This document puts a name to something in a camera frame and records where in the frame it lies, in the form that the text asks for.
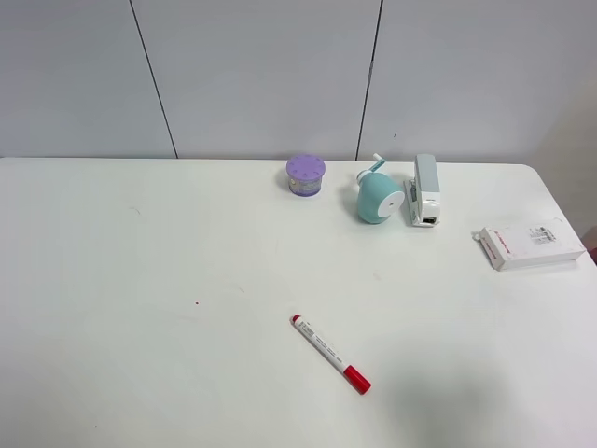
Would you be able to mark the teal crank pencil sharpener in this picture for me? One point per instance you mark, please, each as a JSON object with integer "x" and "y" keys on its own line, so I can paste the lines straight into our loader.
{"x": 379, "y": 196}

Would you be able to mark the white grey stapler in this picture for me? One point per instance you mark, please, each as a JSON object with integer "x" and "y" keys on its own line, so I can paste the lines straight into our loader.
{"x": 423, "y": 192}

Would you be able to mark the purple lidded round container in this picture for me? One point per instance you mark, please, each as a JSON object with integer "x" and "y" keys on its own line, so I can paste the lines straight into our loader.
{"x": 305, "y": 174}

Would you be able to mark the red white marker pen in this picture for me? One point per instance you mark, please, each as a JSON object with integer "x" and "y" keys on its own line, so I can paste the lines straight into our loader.
{"x": 352, "y": 375}

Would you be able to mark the white flat cardboard box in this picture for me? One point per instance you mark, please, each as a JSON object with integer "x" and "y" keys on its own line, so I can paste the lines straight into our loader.
{"x": 530, "y": 244}

